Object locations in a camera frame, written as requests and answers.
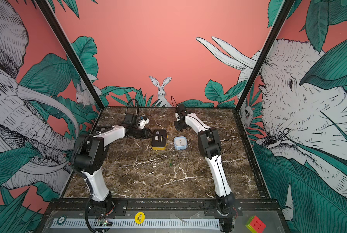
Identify left black frame post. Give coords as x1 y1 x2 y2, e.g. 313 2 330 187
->
35 0 105 111

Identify black frame post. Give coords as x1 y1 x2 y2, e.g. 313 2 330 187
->
235 0 295 112
35 0 105 111

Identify colourful rubik cube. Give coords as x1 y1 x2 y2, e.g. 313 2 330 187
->
245 216 266 233

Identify right black frame post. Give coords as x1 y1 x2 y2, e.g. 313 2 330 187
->
235 0 295 112

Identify white slotted cable duct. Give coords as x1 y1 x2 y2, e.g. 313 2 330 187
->
50 218 220 230

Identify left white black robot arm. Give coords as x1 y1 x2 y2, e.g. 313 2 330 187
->
71 124 153 206

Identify small green circuit board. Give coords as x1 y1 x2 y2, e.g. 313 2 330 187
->
96 219 113 227

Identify light blue small alarm clock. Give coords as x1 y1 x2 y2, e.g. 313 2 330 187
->
173 136 188 150

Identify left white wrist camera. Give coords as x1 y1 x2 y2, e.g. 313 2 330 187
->
138 116 150 129

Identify yellow rectangular alarm clock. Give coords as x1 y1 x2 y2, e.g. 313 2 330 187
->
151 129 167 150

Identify black mounting rail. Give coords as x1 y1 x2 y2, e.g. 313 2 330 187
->
44 198 283 216

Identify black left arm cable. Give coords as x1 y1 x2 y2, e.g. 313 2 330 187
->
84 186 110 233

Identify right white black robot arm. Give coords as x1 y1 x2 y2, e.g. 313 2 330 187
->
174 103 235 215

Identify yellow round sticker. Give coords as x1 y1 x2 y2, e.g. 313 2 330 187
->
134 212 145 224

